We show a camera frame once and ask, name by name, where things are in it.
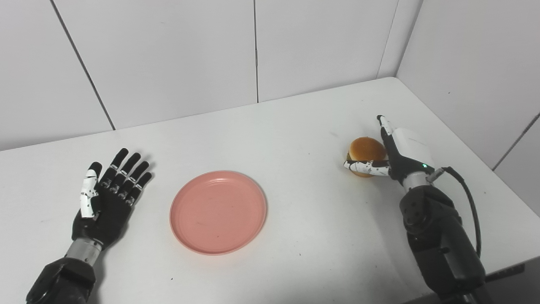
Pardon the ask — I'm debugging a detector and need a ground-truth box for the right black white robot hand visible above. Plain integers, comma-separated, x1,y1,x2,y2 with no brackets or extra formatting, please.
344,114,436,186

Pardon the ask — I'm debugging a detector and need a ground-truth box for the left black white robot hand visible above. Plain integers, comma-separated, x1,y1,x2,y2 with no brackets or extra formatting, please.
71,148,153,250

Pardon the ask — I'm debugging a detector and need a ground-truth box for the toy hamburger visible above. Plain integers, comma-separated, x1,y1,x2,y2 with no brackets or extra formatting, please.
346,136,388,178

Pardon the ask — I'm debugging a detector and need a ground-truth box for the pink round plate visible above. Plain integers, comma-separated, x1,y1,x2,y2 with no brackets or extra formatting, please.
170,170,267,255

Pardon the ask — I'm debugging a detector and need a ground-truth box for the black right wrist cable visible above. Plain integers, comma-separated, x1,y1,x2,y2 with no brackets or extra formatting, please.
427,166,482,258

